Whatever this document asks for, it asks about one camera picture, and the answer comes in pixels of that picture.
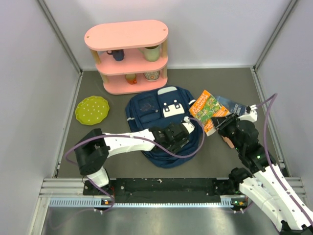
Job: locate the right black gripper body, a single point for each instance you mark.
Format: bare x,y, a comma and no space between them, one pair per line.
229,129

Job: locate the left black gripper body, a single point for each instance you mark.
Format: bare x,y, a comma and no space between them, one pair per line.
175,145

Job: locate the orange treehouse paperback book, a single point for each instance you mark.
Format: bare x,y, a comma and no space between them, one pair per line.
205,108

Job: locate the blue Nineteen Eighty-Four book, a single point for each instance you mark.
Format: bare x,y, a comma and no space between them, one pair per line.
232,106

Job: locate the navy blue student backpack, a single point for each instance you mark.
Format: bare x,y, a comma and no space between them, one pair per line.
159,108

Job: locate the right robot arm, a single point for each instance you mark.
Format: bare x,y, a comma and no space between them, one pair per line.
264,176

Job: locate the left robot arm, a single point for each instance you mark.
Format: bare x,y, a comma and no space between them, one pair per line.
94,148

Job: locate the patterned ceramic bowl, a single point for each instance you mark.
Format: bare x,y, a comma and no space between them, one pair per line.
152,75

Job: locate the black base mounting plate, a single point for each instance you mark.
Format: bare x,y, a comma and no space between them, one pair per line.
122,187

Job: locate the small orange cup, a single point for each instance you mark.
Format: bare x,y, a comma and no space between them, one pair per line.
131,78

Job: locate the pale green mug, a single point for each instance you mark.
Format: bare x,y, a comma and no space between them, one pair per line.
150,54

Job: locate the green polka dot plate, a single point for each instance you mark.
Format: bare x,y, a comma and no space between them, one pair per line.
92,110

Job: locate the pink three-tier wooden shelf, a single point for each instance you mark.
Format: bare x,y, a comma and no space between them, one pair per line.
128,36

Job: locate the dark blue mug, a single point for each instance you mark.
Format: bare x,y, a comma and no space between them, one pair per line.
118,54

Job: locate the aluminium frame rail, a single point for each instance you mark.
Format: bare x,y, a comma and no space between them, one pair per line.
69,193

